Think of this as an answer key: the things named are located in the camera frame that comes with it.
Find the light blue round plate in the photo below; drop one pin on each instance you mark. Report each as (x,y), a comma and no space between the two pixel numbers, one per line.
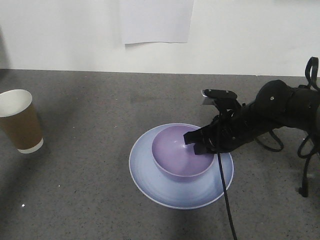
(182,195)

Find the white paper sheet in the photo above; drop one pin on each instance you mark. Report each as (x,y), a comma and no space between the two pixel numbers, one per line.
(155,21)

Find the brown paper cup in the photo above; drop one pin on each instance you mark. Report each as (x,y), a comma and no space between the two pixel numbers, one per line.
(19,120)

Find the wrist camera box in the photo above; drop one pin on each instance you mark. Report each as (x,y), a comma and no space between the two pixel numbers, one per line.
(210,95)

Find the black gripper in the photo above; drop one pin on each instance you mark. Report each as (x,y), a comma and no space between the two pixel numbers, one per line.
(235,126)

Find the lilac plastic bowl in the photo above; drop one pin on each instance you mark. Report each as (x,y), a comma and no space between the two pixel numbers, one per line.
(176,159)

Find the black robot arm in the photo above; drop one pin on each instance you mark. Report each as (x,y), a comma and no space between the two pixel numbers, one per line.
(276,105)

